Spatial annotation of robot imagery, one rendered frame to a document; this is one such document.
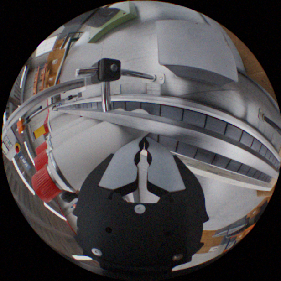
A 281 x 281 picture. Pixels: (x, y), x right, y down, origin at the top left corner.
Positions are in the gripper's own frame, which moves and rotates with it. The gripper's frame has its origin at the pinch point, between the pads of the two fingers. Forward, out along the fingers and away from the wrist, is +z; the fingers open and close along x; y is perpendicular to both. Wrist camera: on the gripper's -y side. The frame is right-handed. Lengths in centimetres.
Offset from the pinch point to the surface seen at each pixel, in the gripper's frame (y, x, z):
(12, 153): -1, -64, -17
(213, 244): 254, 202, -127
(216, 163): 3.9, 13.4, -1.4
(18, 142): -3, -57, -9
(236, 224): 116, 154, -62
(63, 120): 0.5, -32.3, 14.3
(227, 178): 3.6, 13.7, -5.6
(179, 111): -3.1, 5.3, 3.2
